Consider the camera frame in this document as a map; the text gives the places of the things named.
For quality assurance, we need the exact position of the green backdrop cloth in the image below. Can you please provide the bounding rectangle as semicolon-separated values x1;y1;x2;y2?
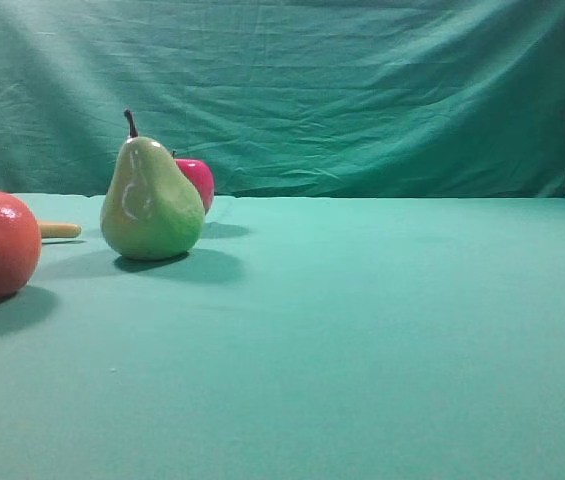
0;1;565;198

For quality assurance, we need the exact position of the red apple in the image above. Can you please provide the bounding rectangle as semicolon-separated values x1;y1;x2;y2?
171;150;215;213

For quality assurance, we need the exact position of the green table cloth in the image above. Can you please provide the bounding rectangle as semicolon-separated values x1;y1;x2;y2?
0;194;565;479

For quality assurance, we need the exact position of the yellow-orange banana tip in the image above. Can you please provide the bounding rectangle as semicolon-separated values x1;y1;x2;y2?
38;222;82;238

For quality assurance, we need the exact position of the green pear with brown stem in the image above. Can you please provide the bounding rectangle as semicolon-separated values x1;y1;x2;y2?
99;109;206;261

